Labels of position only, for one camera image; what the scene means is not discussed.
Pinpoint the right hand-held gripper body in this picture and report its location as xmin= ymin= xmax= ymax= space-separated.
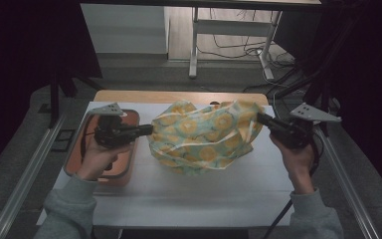
xmin=271 ymin=102 xmax=343 ymax=149

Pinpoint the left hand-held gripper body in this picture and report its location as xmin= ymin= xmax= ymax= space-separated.
xmin=87 ymin=102 xmax=137 ymax=149

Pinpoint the orange plastic basket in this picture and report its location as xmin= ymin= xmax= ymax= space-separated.
xmin=63 ymin=109 xmax=141 ymax=187

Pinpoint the yellow flower print tote bag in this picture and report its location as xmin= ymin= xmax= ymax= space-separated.
xmin=146 ymin=99 xmax=266 ymax=176

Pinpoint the person's right hand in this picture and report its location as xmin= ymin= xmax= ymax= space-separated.
xmin=269 ymin=131 xmax=316 ymax=196

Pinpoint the person's left hand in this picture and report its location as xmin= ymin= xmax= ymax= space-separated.
xmin=76 ymin=134 xmax=136 ymax=182

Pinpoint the wooden table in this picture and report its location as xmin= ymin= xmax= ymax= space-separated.
xmin=93 ymin=90 xmax=270 ymax=107

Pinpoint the dark floor plate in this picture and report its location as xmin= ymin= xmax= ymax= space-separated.
xmin=50 ymin=128 xmax=77 ymax=153

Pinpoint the black metal stand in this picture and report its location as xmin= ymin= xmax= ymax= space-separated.
xmin=272 ymin=13 xmax=366 ymax=137
xmin=47 ymin=64 xmax=106 ymax=129

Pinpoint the white table sheet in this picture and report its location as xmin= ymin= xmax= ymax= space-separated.
xmin=36 ymin=101 xmax=296 ymax=229

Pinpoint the white power strip cable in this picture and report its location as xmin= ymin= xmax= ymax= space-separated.
xmin=272 ymin=89 xmax=282 ymax=119

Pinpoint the tangle of floor cables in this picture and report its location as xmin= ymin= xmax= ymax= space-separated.
xmin=197 ymin=8 xmax=296 ymax=69

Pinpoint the aluminium rail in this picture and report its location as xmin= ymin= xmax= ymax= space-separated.
xmin=312 ymin=125 xmax=381 ymax=239
xmin=0 ymin=112 xmax=68 ymax=239

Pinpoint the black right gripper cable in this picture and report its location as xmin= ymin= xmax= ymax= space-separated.
xmin=263 ymin=131 xmax=323 ymax=239

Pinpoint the white metal desk frame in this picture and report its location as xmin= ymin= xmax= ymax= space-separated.
xmin=188 ymin=6 xmax=284 ymax=81

